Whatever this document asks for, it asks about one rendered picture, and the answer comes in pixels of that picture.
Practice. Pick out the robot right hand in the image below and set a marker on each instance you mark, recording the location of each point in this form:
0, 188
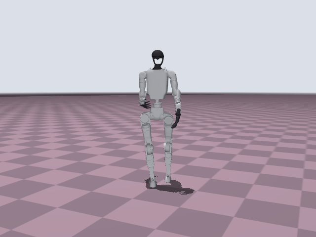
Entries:
177, 118

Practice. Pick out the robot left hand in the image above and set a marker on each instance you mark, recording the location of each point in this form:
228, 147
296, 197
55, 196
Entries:
145, 105

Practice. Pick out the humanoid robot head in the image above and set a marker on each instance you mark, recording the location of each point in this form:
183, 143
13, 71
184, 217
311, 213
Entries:
157, 54

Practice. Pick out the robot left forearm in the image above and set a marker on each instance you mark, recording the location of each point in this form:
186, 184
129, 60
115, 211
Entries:
141, 100

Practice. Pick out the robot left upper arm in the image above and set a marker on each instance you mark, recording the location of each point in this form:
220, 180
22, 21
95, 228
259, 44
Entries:
142, 83

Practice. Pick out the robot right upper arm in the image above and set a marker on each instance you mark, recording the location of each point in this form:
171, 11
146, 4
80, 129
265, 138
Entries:
173, 81

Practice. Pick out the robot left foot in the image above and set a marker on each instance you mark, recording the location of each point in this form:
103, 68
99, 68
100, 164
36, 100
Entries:
152, 183

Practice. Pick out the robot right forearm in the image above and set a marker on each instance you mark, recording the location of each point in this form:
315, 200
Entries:
177, 101

